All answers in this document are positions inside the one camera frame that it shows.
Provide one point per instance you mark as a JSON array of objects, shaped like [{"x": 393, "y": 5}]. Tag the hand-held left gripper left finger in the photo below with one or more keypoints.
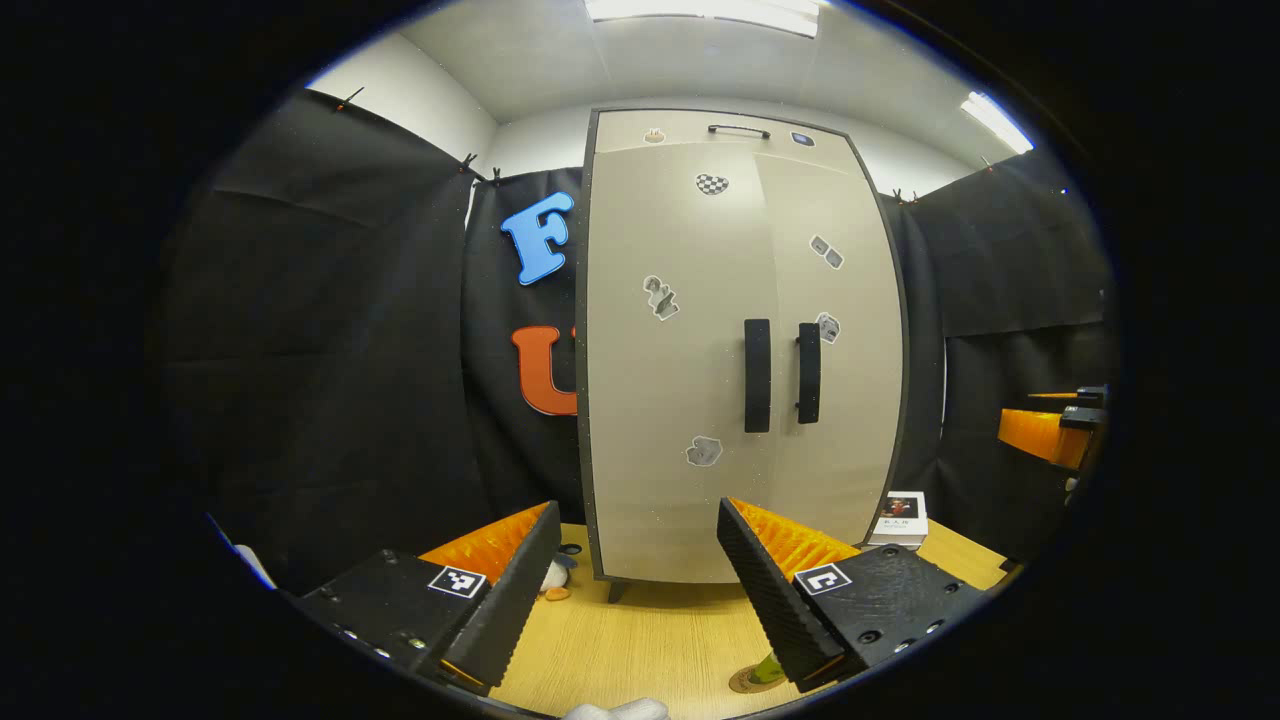
[{"x": 510, "y": 600}]

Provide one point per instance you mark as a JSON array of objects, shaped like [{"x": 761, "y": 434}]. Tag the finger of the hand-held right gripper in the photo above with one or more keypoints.
[
  {"x": 1090, "y": 415},
  {"x": 1040, "y": 438}
]

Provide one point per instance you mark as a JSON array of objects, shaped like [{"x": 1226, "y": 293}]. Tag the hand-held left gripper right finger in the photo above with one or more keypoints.
[{"x": 770, "y": 600}]

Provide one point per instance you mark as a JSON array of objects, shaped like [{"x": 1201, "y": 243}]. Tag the green label plastic bottle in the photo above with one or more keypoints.
[{"x": 768, "y": 672}]

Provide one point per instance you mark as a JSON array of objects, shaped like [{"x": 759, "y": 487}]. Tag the round brown coaster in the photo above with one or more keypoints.
[{"x": 745, "y": 683}]

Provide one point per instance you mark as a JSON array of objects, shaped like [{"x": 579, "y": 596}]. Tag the white cabinet door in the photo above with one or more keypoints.
[
  {"x": 650, "y": 400},
  {"x": 850, "y": 420}
]

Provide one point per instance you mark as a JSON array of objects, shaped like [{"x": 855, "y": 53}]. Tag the white and grey cabinet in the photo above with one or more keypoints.
[{"x": 581, "y": 400}]

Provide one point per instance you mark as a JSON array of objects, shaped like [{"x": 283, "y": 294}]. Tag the small white orange toy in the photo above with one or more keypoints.
[{"x": 555, "y": 578}]

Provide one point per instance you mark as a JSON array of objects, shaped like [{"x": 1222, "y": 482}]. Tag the narrow ceiling light panel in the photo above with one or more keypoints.
[{"x": 995, "y": 122}]

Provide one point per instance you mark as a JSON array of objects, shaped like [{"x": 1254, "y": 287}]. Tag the black backdrop cloth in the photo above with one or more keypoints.
[{"x": 300, "y": 350}]

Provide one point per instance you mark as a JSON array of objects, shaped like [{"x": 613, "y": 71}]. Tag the large ceiling light panel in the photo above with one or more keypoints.
[{"x": 700, "y": 12}]

